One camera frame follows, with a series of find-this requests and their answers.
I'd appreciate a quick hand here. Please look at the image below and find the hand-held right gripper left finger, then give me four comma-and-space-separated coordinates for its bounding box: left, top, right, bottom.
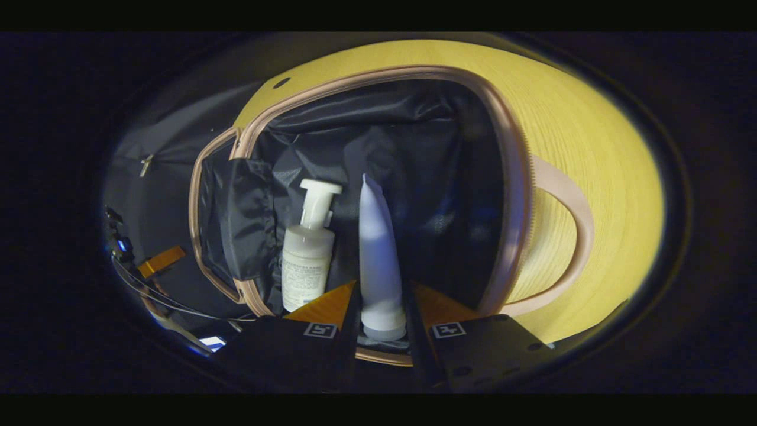
219, 280, 363, 394

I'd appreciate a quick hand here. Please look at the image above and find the white pump bottle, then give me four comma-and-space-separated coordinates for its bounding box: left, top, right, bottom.
281, 179, 344, 313

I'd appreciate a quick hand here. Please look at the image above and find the white squeeze tube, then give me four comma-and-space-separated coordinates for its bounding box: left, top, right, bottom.
358, 173, 407, 343

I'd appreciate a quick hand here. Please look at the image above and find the thin black cable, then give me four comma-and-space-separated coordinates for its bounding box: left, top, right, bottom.
112, 254, 258, 323

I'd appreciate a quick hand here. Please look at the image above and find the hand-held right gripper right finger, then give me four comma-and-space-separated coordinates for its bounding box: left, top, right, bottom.
402, 281, 557, 394

